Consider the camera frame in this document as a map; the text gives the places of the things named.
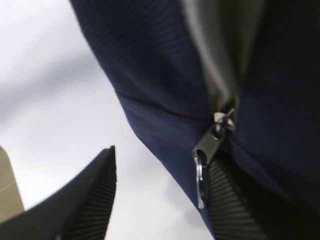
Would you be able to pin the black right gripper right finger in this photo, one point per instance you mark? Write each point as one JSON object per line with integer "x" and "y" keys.
{"x": 239, "y": 208}

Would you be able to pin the navy blue lunch bag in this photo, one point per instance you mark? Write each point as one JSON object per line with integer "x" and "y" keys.
{"x": 201, "y": 78}

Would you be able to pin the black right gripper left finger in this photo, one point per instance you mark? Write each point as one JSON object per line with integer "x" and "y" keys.
{"x": 81, "y": 210}

